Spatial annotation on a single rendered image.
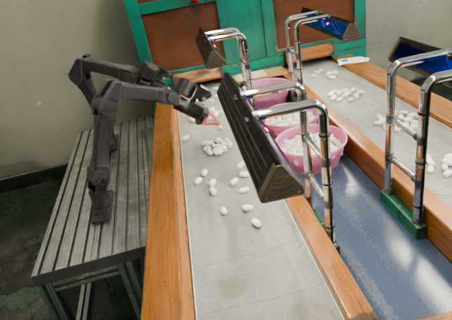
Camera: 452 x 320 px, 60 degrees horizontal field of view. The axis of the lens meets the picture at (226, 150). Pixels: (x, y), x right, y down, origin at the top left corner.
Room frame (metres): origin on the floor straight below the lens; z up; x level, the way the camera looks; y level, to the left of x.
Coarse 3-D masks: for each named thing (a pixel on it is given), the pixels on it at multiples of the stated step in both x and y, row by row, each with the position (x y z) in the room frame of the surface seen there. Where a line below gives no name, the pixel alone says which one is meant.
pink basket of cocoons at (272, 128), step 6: (264, 120) 1.64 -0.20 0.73; (312, 120) 1.47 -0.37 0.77; (270, 126) 1.50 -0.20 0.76; (276, 126) 1.48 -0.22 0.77; (282, 126) 1.46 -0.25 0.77; (288, 126) 1.46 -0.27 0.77; (294, 126) 1.45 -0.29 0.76; (270, 132) 1.53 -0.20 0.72; (288, 132) 1.47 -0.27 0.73; (288, 138) 1.48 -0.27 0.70
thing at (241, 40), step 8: (208, 32) 1.90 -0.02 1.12; (216, 32) 1.90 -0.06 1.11; (224, 32) 1.90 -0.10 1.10; (240, 32) 1.76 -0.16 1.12; (216, 40) 1.75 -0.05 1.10; (240, 40) 1.91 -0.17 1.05; (240, 48) 1.91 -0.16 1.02; (240, 56) 1.91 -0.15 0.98; (248, 56) 1.76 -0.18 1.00; (240, 64) 1.92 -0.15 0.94; (248, 64) 1.75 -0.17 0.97; (248, 72) 1.76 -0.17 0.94; (248, 80) 1.76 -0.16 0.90; (248, 88) 1.81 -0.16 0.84
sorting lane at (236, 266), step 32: (192, 96) 2.17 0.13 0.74; (192, 128) 1.69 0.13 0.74; (224, 128) 1.62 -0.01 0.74; (192, 160) 1.37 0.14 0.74; (224, 160) 1.32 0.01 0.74; (192, 192) 1.13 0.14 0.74; (224, 192) 1.10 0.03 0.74; (192, 224) 0.96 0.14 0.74; (224, 224) 0.93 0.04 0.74; (288, 224) 0.87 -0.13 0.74; (192, 256) 0.81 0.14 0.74; (224, 256) 0.79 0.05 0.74; (256, 256) 0.77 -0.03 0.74; (288, 256) 0.75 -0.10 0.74; (224, 288) 0.68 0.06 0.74; (256, 288) 0.66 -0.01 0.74; (288, 288) 0.65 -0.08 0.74; (320, 288) 0.63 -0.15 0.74
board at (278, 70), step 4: (272, 68) 2.31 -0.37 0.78; (276, 68) 2.29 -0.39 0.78; (280, 68) 2.28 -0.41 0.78; (268, 72) 2.24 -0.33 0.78; (272, 72) 2.23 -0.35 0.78; (276, 72) 2.21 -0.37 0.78; (280, 72) 2.20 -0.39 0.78; (284, 72) 2.18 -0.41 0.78; (232, 76) 2.30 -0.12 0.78; (264, 76) 2.18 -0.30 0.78; (268, 76) 2.17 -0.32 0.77; (272, 76) 2.17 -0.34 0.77; (236, 80) 2.20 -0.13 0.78; (252, 80) 2.17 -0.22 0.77
